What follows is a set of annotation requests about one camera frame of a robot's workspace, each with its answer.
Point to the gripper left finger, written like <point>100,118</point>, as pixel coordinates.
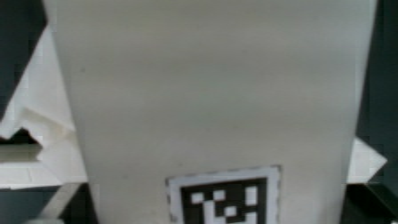
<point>65,211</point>

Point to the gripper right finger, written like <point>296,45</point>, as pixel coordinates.
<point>370,205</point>

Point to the white cabinet body box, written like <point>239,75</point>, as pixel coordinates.
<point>38,112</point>

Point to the white cabinet top block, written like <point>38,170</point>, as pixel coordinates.
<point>214,86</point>

